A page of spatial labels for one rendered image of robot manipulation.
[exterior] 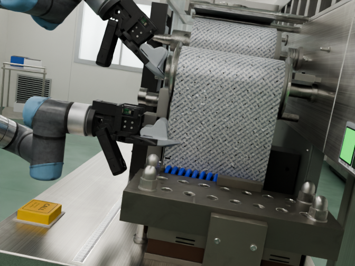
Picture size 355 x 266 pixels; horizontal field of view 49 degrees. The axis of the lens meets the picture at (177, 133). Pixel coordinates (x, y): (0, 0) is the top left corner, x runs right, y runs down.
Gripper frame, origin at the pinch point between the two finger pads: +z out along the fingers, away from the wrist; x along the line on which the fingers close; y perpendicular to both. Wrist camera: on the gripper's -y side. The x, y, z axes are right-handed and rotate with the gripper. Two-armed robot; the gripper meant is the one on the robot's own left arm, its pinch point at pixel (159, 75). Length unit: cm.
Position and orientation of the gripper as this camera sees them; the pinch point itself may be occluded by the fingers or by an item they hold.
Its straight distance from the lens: 94.7
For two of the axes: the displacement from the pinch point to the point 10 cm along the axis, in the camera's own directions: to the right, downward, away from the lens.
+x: 1.0, -1.6, 9.8
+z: 6.6, 7.5, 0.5
